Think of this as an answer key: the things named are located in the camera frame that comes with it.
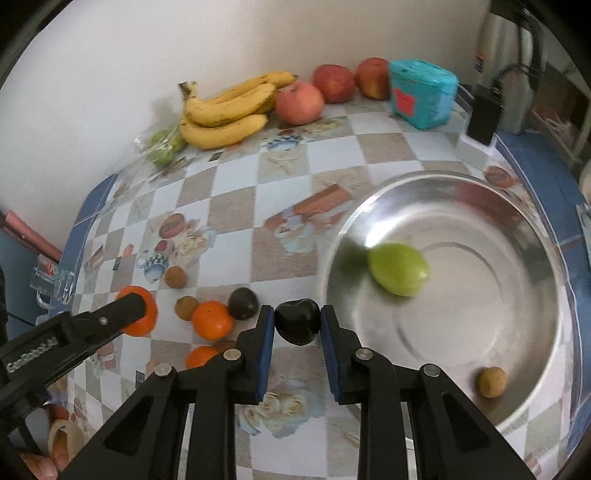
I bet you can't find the black box device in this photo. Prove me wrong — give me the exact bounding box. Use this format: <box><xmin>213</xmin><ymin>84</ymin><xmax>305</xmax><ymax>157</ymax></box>
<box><xmin>466</xmin><ymin>90</ymin><xmax>504</xmax><ymax>146</ymax></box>

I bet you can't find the red apple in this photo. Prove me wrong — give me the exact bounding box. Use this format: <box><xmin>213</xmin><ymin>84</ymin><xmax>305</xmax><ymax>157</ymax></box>
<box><xmin>314</xmin><ymin>64</ymin><xmax>357</xmax><ymax>103</ymax></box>
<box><xmin>355</xmin><ymin>56</ymin><xmax>392</xmax><ymax>101</ymax></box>

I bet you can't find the black cable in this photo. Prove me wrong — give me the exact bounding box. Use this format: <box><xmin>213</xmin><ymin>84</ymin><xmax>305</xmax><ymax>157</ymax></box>
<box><xmin>492</xmin><ymin>62</ymin><xmax>543</xmax><ymax>93</ymax></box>

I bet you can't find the white plastic bag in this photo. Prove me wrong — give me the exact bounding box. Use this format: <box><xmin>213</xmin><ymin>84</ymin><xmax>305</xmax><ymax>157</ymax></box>
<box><xmin>531</xmin><ymin>108</ymin><xmax>578</xmax><ymax>153</ymax></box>

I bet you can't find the large steel bowl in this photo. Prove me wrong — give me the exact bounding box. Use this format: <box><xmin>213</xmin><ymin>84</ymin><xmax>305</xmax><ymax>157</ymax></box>
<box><xmin>323</xmin><ymin>171</ymin><xmax>580</xmax><ymax>437</ymax></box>

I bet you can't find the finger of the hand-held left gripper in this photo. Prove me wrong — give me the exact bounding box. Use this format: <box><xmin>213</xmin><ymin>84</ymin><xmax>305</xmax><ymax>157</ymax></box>
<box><xmin>65</xmin><ymin>292</ymin><xmax>158</xmax><ymax>365</ymax></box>

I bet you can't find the person's left hand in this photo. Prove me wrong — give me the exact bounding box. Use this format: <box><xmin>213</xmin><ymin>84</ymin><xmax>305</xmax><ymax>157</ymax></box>
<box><xmin>18</xmin><ymin>452</ymin><xmax>61</xmax><ymax>480</ymax></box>

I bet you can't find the green fruit in bag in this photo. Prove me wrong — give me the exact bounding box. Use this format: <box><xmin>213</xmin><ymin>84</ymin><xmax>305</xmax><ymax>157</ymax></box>
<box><xmin>134</xmin><ymin>124</ymin><xmax>190</xmax><ymax>169</ymax></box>

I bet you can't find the orange mandarin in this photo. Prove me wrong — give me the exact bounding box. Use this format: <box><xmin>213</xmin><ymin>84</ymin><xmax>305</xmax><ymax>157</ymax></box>
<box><xmin>115</xmin><ymin>286</ymin><xmax>159</xmax><ymax>337</ymax></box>
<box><xmin>186</xmin><ymin>345</ymin><xmax>220</xmax><ymax>370</ymax></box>
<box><xmin>191</xmin><ymin>300</ymin><xmax>234</xmax><ymax>341</ymax></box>

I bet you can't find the pink long bar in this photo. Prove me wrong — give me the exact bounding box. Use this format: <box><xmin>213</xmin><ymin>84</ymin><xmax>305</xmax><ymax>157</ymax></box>
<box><xmin>0</xmin><ymin>210</ymin><xmax>63</xmax><ymax>264</ymax></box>

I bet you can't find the white wooden furniture frame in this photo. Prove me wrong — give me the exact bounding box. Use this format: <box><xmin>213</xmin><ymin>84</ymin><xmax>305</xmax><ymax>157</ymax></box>
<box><xmin>526</xmin><ymin>60</ymin><xmax>591</xmax><ymax>204</ymax></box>

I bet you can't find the green round fruit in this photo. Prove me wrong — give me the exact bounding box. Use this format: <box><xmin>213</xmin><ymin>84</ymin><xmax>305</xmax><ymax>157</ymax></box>
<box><xmin>367</xmin><ymin>241</ymin><xmax>431</xmax><ymax>297</ymax></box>

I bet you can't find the pale pink apple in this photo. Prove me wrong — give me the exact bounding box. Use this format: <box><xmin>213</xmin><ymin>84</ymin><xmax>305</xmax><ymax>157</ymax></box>
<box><xmin>276</xmin><ymin>80</ymin><xmax>325</xmax><ymax>125</ymax></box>

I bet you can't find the steel kettle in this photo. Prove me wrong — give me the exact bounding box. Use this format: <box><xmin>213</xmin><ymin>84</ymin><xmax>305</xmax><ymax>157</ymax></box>
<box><xmin>473</xmin><ymin>11</ymin><xmax>548</xmax><ymax>134</ymax></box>

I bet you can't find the yellow banana bunch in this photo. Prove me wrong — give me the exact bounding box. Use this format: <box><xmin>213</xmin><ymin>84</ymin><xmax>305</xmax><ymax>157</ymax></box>
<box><xmin>178</xmin><ymin>71</ymin><xmax>298</xmax><ymax>150</ymax></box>

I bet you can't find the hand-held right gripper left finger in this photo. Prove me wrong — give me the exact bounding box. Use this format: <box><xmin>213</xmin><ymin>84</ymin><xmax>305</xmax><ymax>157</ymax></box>
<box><xmin>58</xmin><ymin>305</ymin><xmax>276</xmax><ymax>480</ymax></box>

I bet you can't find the teal plastic box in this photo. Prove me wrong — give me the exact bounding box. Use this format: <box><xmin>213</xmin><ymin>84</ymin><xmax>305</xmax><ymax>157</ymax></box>
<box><xmin>388</xmin><ymin>60</ymin><xmax>460</xmax><ymax>131</ymax></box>

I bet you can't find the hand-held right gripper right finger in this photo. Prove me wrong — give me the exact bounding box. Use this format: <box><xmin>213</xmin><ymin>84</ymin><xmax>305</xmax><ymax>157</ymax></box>
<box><xmin>321</xmin><ymin>305</ymin><xmax>539</xmax><ymax>480</ymax></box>

